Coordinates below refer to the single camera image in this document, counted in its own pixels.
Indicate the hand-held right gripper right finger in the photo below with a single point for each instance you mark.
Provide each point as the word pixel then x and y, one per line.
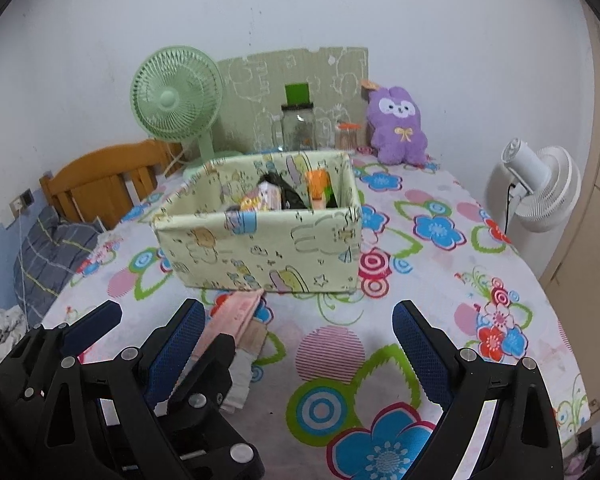
pixel 422 355

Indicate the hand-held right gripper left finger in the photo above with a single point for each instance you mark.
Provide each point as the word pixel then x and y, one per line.
pixel 172 355

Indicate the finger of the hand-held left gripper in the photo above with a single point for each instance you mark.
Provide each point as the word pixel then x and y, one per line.
pixel 210 375
pixel 92 325

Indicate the yellow cartoon storage box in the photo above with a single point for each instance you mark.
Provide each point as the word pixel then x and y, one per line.
pixel 215 255

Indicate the orange soft toy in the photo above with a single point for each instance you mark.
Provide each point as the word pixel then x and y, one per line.
pixel 317 185

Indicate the white striped folded cloth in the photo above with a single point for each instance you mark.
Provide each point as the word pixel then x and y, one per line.
pixel 240 380

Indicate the brown folded cloth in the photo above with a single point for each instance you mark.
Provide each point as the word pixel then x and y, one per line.
pixel 254 337

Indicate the plaid grey pillow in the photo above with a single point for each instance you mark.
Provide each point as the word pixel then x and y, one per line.
pixel 50 255

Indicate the floral tablecloth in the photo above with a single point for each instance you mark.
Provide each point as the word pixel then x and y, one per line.
pixel 430 270

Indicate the white crumpled bedding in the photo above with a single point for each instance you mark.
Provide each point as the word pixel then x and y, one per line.
pixel 0 330

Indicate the wooden bed headboard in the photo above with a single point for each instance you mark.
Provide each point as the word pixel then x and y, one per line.
pixel 95 170

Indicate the pink and white packet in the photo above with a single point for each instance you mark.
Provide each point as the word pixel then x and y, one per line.
pixel 262 197

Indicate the items inside storage box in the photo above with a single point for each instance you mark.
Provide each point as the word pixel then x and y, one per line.
pixel 287 192

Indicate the white desk fan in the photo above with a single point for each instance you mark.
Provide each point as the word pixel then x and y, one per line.
pixel 545 185

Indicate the purple plush bunny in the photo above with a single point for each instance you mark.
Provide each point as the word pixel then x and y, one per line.
pixel 397 140

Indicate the cotton swab container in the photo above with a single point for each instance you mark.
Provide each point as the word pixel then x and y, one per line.
pixel 347 137

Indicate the green desk fan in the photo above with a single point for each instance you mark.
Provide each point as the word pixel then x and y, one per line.
pixel 167 97

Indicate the glass jar mug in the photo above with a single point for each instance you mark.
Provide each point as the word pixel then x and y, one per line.
pixel 300 127

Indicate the patterned cardboard panel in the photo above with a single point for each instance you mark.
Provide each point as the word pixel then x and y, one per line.
pixel 270 70

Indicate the wall socket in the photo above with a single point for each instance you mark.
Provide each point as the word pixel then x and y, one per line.
pixel 22 200

